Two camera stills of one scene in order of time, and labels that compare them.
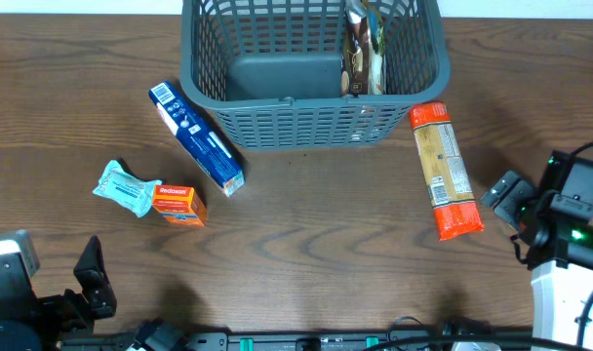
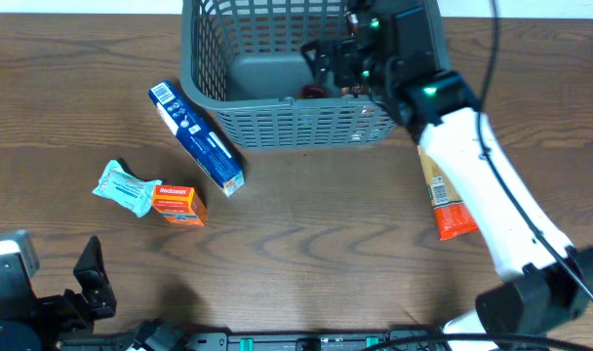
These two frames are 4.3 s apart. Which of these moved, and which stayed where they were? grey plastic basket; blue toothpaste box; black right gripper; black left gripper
Moved: black right gripper
Stayed: black left gripper; blue toothpaste box; grey plastic basket
